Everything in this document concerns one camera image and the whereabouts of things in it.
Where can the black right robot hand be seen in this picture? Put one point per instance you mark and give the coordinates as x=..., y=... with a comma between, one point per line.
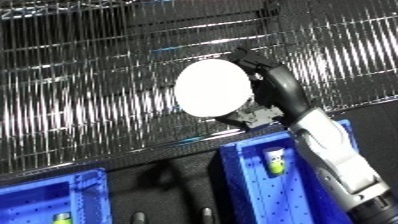
x=284, y=93

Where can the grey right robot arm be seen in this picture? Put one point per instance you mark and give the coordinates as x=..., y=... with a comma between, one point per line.
x=337, y=160

